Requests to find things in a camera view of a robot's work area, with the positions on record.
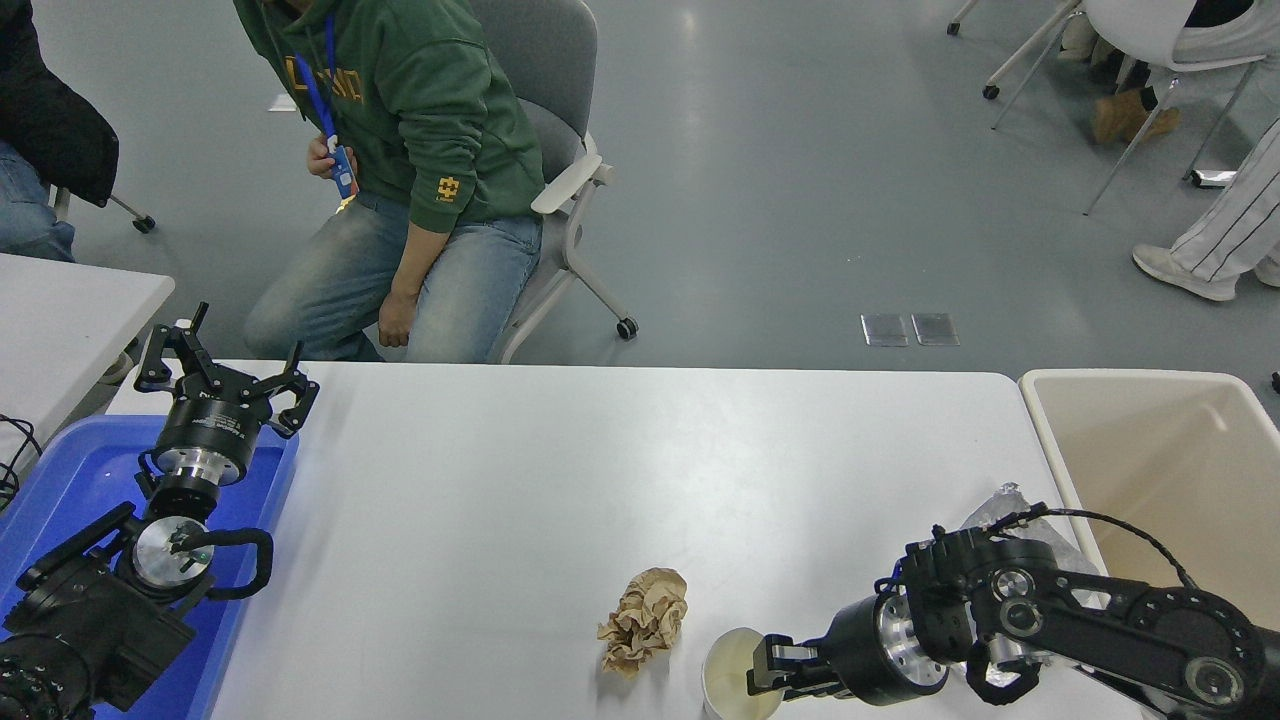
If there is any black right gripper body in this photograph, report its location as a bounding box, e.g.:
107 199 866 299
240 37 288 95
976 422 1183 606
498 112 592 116
825 595 906 707

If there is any black cable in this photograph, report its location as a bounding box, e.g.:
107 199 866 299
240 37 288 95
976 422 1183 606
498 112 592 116
0 413 43 511

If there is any grey wheeled office chair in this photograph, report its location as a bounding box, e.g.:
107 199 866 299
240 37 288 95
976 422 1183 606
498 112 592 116
455 0 641 366

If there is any person with white shoes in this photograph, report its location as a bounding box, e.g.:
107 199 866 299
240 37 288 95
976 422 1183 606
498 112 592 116
1132 115 1280 303

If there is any crumpled tan paper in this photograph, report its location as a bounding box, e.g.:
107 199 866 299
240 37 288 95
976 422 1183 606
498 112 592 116
597 567 689 681

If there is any blue lanyard with badge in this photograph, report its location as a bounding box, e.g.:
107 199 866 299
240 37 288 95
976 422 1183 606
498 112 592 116
293 15 359 201

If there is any person in dark jacket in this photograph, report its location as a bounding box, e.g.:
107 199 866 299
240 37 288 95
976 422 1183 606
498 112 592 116
0 0 120 263

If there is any person's right hand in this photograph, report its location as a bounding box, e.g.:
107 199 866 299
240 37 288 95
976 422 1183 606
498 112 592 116
307 135 347 182

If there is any blue plastic tray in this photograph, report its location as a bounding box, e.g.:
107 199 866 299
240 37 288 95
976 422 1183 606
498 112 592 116
0 415 301 720

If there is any white chair with metal legs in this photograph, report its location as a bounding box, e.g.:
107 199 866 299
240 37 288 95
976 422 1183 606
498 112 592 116
990 0 1271 216

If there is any person's left hand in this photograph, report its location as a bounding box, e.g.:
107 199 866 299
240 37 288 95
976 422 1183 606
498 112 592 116
378 290 421 349

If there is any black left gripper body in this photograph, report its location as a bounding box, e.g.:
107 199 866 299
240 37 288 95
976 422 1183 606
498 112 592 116
152 385 263 467

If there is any white paper cup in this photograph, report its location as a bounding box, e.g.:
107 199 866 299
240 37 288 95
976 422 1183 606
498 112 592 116
701 627 791 720

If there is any white wheeled frame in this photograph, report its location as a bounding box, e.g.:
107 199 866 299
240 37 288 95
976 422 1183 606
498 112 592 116
945 0 1086 101

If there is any chair leg with black caster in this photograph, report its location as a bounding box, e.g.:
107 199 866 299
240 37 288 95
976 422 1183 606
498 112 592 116
50 185 157 234

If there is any seated person with tan boots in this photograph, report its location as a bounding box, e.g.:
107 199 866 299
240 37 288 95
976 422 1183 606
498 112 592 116
1060 0 1280 146

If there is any large pale bin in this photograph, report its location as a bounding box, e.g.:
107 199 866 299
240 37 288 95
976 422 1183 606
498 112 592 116
1018 369 1280 720

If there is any white side table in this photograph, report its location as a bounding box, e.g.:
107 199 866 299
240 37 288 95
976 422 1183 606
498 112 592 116
0 253 176 479

